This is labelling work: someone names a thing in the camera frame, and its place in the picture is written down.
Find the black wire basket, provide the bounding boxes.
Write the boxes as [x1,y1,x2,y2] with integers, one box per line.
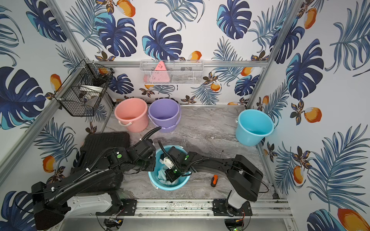
[53,60,115,117]

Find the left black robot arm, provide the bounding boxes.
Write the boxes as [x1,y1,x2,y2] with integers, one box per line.
[31,139,156,231]

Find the mint green microfiber cloth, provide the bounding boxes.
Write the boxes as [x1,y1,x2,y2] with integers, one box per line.
[158,169,178,185]

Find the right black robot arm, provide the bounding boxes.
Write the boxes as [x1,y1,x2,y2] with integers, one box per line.
[160,146,263,208]

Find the purple plastic bucket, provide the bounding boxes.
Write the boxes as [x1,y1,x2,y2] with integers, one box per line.
[148,99,182,133]

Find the pink plastic bucket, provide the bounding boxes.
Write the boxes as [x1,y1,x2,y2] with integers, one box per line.
[114,98,149,133]

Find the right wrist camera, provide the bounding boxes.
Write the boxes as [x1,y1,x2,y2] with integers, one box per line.
[162,157,174,169]

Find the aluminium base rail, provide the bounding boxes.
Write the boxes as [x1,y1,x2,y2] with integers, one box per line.
[65,196,293,219]

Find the teal bucket with white handle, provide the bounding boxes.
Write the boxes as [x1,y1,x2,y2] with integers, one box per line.
[148,149,191,191]

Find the orange handled screwdriver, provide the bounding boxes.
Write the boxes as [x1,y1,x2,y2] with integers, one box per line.
[211,175,218,187]

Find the black ribbed case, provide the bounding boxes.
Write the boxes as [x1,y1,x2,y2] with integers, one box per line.
[70,131,130,193]

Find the pink triangular sponge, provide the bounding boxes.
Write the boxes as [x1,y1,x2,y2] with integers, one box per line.
[146,61,171,84]

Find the teal bucket on wall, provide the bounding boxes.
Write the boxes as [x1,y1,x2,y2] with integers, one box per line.
[236,109,274,146]

